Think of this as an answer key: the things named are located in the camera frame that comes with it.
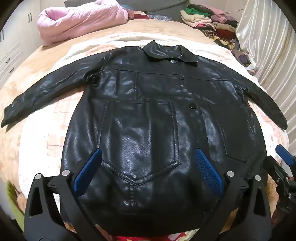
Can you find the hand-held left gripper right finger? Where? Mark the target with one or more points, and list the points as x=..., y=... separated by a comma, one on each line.
x=208, y=170

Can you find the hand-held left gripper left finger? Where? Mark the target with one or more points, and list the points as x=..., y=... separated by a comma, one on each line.
x=89, y=169

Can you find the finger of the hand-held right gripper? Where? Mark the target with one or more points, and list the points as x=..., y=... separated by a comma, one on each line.
x=281, y=150

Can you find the black leather jacket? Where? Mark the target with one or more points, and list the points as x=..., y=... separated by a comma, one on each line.
x=148, y=129

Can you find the pile of folded clothes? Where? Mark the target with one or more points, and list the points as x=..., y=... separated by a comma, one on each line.
x=208, y=20

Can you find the white and pink fleece blanket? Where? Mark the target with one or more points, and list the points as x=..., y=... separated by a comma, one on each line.
x=44, y=148

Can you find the green garment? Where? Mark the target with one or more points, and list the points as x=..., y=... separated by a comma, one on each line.
x=13, y=199

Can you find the white satin curtain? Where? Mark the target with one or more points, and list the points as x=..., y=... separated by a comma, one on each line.
x=270, y=51

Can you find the pink quilt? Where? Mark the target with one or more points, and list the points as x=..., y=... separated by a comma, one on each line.
x=76, y=20

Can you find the white wardrobe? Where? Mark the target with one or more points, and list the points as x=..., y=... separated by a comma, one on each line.
x=13, y=39

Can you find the red cloth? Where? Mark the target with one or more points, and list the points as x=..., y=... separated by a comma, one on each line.
x=141, y=16

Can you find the teal cloth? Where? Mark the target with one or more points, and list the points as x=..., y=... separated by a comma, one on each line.
x=126, y=7

